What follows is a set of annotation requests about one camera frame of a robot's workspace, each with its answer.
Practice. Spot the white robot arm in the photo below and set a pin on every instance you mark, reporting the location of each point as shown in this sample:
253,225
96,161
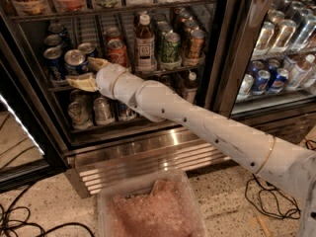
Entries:
289,167

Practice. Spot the orange front soda can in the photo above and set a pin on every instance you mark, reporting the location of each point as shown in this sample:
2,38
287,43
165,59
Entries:
194,47

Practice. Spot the clear plastic bin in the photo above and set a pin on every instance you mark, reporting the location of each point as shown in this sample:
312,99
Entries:
160,204

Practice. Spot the bottom small tea bottle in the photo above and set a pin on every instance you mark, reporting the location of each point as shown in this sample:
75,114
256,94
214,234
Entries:
190,87

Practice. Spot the rear red coke can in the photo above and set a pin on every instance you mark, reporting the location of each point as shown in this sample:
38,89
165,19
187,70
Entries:
113,34

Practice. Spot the red coca-cola can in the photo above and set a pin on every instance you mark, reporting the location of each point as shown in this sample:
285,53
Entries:
117,52

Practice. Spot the iced tea bottle white cap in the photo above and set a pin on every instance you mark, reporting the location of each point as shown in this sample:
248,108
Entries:
144,45

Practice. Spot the second row pepsi can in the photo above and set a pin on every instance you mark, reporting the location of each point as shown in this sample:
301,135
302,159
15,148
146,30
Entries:
88,49

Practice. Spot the bottom left silver can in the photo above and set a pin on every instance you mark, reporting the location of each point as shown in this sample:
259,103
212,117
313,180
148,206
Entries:
81,118

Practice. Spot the blue pepsi can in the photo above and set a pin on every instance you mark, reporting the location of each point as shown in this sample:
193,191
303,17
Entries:
125,113
76,62

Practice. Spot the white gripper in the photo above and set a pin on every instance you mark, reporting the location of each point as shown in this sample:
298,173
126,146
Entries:
106,77

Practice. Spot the stainless steel fridge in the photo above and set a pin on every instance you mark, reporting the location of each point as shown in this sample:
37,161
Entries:
100,155

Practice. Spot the silver can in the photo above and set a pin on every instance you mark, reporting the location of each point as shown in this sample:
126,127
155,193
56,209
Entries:
102,111
81,118

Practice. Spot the green front soda can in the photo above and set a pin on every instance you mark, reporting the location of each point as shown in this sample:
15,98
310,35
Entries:
170,52

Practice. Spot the left front pepsi can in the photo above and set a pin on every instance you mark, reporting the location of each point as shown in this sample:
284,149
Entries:
54,59

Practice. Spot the glass fridge door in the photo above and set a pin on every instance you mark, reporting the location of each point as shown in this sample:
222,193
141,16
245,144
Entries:
262,69

